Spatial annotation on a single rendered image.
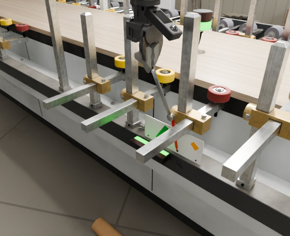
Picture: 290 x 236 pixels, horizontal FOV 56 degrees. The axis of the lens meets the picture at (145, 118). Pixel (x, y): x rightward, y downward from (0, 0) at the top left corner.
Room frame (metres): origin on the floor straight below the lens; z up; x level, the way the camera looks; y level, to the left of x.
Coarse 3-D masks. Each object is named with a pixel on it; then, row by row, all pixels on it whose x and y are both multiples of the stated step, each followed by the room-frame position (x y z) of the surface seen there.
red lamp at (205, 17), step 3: (195, 12) 0.82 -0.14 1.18; (210, 12) 0.82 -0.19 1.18; (201, 15) 0.80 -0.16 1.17; (204, 15) 0.80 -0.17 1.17; (207, 15) 0.80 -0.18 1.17; (210, 15) 0.81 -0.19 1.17; (201, 18) 0.80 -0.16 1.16; (204, 18) 0.80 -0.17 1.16; (207, 18) 0.81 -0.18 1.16; (210, 18) 0.81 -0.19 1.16; (201, 21) 0.80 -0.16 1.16; (204, 21) 0.80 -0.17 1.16
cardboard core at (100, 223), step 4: (96, 220) 0.98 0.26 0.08; (100, 220) 0.98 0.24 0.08; (104, 220) 0.99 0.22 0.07; (96, 224) 0.96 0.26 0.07; (100, 224) 0.95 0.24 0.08; (104, 224) 0.95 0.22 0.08; (108, 224) 0.96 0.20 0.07; (92, 228) 0.95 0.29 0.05; (96, 228) 0.94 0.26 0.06; (100, 228) 0.93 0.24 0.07; (104, 228) 0.93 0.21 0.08; (108, 228) 0.93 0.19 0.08; (112, 228) 0.93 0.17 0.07; (96, 232) 0.93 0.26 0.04; (100, 232) 0.92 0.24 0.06; (104, 232) 0.91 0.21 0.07; (108, 232) 0.90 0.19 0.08; (112, 232) 0.90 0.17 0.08; (116, 232) 0.91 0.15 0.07
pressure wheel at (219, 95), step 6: (210, 90) 0.87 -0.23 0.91; (216, 90) 0.88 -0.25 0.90; (222, 90) 0.88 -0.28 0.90; (228, 90) 0.87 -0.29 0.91; (210, 96) 0.86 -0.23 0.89; (216, 96) 0.85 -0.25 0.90; (222, 96) 0.84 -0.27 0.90; (228, 96) 0.85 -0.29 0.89; (216, 102) 0.85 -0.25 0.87; (222, 102) 0.84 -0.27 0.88; (216, 114) 0.88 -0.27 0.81
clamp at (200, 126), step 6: (174, 108) 0.81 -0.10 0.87; (174, 114) 0.79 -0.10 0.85; (180, 114) 0.78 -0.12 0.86; (186, 114) 0.77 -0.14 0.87; (192, 114) 0.77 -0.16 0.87; (198, 114) 0.77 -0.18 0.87; (174, 120) 0.79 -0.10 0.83; (180, 120) 0.78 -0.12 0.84; (192, 120) 0.75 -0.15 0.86; (198, 120) 0.73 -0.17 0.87; (204, 120) 0.73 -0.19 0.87; (210, 120) 0.75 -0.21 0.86; (198, 126) 0.73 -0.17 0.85; (204, 126) 0.73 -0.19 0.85; (198, 132) 0.73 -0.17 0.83; (204, 132) 0.73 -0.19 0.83
